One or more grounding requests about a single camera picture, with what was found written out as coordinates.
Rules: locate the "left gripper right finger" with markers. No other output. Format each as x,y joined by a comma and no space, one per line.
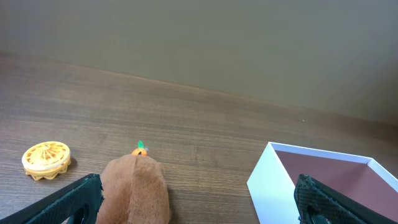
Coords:
317,203

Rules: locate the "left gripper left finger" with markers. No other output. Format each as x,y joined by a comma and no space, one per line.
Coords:
77,203

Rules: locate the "brown plush toy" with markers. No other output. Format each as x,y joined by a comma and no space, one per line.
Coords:
134,190

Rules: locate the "yellow plastic wheel disc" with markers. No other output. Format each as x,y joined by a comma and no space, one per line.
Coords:
46,160

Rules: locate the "white box pink interior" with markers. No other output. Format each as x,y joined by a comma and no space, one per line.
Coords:
362,179

